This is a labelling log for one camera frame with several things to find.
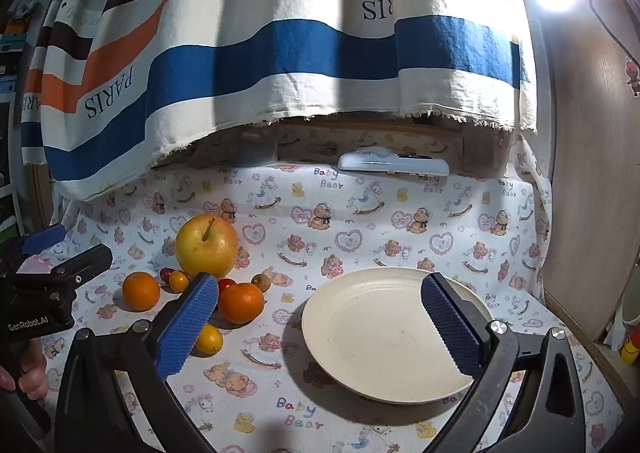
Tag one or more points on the small yellow kumquat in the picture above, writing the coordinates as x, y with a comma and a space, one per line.
211, 339

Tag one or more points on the bear print tablecloth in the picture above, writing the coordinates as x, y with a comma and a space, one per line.
350, 243

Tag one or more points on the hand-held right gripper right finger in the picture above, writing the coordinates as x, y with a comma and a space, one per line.
450, 328

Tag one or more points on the orange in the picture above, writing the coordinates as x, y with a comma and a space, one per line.
141, 290
241, 302

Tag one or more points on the cream round plate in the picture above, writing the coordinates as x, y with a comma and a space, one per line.
380, 333

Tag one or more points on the bear wall sticker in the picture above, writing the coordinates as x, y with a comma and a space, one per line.
632, 75

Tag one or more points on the brown longan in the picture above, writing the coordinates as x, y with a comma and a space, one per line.
260, 281

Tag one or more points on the red yellow toy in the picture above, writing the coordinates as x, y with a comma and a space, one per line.
631, 350

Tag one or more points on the grey translucent container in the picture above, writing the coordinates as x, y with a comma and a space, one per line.
255, 150

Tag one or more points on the large yellow apple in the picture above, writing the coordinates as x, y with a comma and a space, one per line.
206, 245

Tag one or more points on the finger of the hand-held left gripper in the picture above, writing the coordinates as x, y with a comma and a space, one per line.
45, 238
82, 260

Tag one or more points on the white remote control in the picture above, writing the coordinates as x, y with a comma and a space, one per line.
390, 164

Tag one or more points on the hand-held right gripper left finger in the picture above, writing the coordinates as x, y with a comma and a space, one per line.
190, 323

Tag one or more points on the striped orange blue white cloth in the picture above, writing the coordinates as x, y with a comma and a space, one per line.
300, 58

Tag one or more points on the person's left hand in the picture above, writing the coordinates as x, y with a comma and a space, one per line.
34, 375

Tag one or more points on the orange cherry tomato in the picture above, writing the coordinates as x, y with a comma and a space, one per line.
178, 281

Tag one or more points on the red cherry tomato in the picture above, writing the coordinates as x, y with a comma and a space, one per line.
165, 275
227, 283

